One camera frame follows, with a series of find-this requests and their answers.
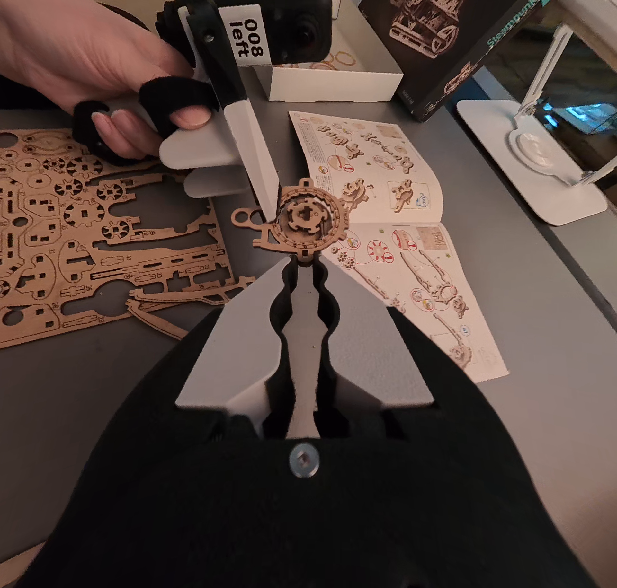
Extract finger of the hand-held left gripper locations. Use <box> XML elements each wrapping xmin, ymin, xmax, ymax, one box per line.
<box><xmin>159</xmin><ymin>99</ymin><xmax>283</xmax><ymax>223</ymax></box>
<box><xmin>185</xmin><ymin>166</ymin><xmax>255</xmax><ymax>199</ymax></box>

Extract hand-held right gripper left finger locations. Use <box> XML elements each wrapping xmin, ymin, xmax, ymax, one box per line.
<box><xmin>175</xmin><ymin>256</ymin><xmax>297</xmax><ymax>438</ymax></box>

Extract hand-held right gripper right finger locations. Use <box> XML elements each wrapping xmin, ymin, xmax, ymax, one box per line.
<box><xmin>311</xmin><ymin>256</ymin><xmax>434</xmax><ymax>438</ymax></box>

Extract wooden gear assembly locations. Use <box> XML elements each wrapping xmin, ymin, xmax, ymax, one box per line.
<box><xmin>230</xmin><ymin>176</ymin><xmax>350</xmax><ymax>266</ymax></box>

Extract loose round wooden parts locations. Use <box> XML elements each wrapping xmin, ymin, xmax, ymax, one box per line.
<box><xmin>308</xmin><ymin>48</ymin><xmax>361</xmax><ymax>71</ymax></box>

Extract black model kit box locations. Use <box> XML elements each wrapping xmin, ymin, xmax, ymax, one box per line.
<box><xmin>358</xmin><ymin>0</ymin><xmax>577</xmax><ymax>122</ymax></box>

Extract laser-cut wooden parts sheet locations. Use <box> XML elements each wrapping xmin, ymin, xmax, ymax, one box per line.
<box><xmin>0</xmin><ymin>128</ymin><xmax>256</xmax><ymax>350</ymax></box>

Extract person's left hand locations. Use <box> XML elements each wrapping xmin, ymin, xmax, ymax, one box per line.
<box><xmin>0</xmin><ymin>0</ymin><xmax>215</xmax><ymax>161</ymax></box>

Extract white instruction booklet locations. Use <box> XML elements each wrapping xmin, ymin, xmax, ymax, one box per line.
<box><xmin>288</xmin><ymin>110</ymin><xmax>510</xmax><ymax>384</ymax></box>

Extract thin wooden strip part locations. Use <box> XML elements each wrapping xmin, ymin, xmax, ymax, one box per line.
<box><xmin>125</xmin><ymin>294</ymin><xmax>190</xmax><ymax>343</ymax></box>

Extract white cardboard tray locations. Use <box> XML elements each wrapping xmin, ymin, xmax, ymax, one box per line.
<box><xmin>253</xmin><ymin>0</ymin><xmax>404</xmax><ymax>103</ymax></box>

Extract white desk lamp base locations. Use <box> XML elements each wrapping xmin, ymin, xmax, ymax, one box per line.
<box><xmin>455</xmin><ymin>17</ymin><xmax>617</xmax><ymax>227</ymax></box>

